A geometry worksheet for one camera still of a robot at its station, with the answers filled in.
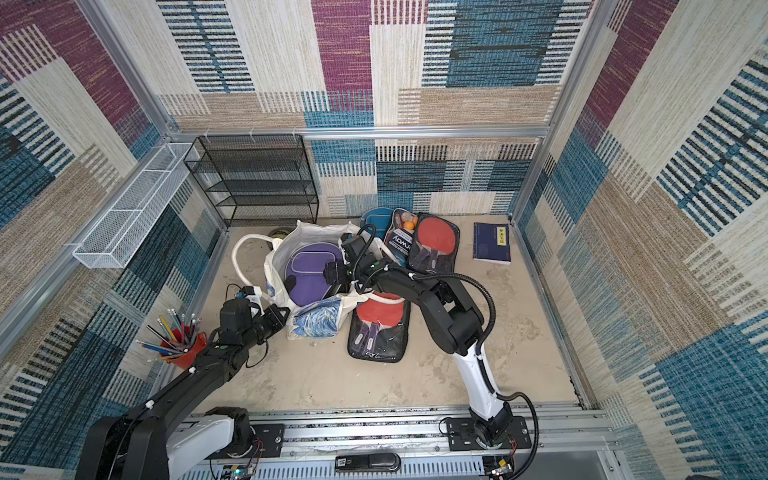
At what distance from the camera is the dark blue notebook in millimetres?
1097

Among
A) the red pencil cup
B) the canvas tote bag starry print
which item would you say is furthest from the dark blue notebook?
the red pencil cup

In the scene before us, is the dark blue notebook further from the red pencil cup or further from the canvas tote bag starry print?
the red pencil cup
